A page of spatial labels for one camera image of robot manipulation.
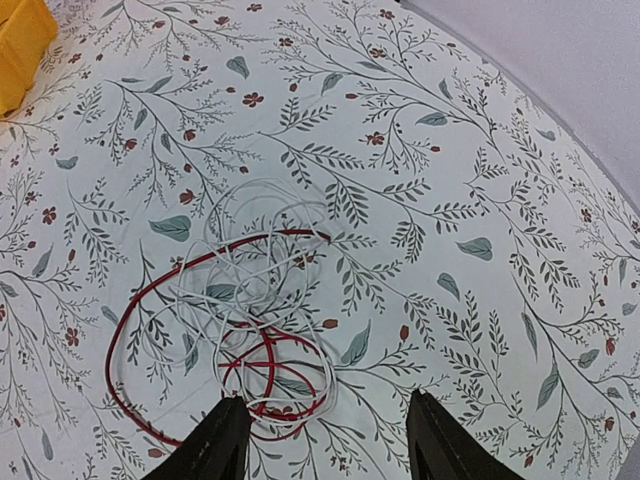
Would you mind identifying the white thin cable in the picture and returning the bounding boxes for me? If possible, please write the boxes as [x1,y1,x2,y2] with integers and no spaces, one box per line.
[142,178,339,435]

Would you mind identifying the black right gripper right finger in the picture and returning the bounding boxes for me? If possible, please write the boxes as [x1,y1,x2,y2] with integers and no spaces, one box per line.
[406,390,522,480]

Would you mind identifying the yellow divided plastic bin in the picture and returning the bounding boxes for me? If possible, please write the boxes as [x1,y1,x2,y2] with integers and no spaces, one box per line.
[1,0,58,115]

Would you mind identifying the floral patterned table mat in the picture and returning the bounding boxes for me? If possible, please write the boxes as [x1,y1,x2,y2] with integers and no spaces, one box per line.
[1,1,639,479]

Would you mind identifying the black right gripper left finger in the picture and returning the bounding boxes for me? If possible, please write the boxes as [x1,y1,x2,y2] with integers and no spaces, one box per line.
[143,397,252,480]

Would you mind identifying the red thin cable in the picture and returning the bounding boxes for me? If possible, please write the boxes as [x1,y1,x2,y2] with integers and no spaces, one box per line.
[105,228,332,447]

